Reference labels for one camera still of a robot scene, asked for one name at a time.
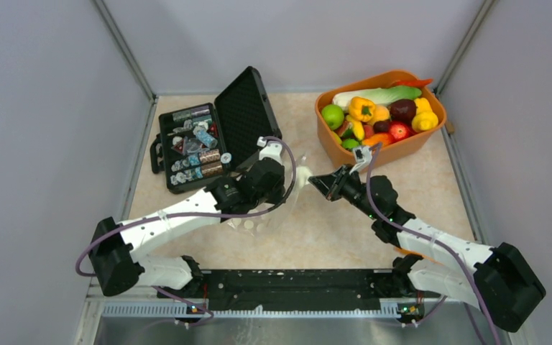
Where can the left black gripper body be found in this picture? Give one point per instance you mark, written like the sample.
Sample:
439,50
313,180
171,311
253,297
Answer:
276,195

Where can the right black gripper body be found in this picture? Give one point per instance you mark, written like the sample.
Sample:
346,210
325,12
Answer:
346,185

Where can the white mushroom toy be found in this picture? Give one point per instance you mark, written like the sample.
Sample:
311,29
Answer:
302,175

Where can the clear dotted zip bag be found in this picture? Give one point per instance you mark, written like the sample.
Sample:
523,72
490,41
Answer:
269,222

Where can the orange mango toy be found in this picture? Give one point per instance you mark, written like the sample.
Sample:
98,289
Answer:
385,139

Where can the yellow bell pepper toy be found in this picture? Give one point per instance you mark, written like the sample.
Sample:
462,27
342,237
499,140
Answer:
361,109

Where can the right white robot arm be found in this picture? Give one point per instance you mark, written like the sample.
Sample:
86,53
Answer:
498,281

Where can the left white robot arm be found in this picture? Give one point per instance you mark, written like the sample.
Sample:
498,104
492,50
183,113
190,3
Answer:
120,253

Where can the orange plastic basket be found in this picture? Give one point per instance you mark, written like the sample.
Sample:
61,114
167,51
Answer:
339,156

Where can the yellow banana toy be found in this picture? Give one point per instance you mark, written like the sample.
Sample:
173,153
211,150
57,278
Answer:
356,126

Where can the green apple toy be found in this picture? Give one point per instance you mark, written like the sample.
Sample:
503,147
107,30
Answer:
333,115

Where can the black open case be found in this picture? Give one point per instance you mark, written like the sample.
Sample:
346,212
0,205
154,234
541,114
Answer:
198,144

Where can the red apple toy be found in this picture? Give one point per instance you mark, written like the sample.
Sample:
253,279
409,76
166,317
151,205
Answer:
399,131

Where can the peach toy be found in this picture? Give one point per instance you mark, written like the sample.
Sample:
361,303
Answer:
380,113

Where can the orange carrot toy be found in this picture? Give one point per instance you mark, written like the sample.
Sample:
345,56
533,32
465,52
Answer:
405,252

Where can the dark purple fruit toy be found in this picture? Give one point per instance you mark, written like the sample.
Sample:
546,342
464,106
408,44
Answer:
403,110

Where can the green white cabbage toy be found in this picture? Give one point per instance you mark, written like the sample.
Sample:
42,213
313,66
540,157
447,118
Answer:
379,96

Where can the yellow pear toy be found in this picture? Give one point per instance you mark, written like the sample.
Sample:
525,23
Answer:
425,119

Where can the red chili toy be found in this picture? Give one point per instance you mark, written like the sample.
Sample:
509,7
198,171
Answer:
413,83

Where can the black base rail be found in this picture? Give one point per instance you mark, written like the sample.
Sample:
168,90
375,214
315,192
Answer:
296,290

